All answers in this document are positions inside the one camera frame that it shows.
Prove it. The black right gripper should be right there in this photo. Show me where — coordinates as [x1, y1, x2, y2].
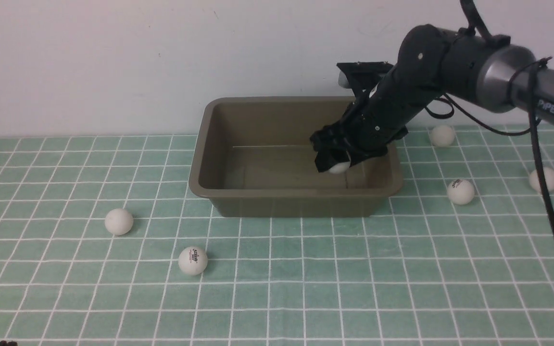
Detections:
[310, 72, 431, 173]

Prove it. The small black object at edge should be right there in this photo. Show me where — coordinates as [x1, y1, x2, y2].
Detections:
[0, 340, 18, 346]

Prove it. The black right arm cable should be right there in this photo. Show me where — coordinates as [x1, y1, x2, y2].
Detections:
[426, 58, 554, 346]

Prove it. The white ball with small logo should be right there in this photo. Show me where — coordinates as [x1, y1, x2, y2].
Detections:
[446, 179, 475, 205]

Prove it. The plain white ping-pong ball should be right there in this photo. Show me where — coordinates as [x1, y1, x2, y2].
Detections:
[104, 208, 134, 236]

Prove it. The plain white ball edge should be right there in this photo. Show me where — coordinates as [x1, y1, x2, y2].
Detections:
[529, 166, 554, 194]

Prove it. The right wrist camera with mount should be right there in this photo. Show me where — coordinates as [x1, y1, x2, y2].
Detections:
[337, 62, 393, 97]

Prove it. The green checkered tablecloth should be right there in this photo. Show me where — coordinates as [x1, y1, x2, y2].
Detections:
[0, 127, 554, 346]

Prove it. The olive green plastic bin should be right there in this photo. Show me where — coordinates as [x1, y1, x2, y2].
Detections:
[189, 96, 404, 218]

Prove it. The white ball with red logo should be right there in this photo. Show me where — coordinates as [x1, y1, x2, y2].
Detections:
[328, 161, 351, 174]

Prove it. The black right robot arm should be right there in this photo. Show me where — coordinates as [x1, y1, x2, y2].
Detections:
[310, 25, 554, 173]

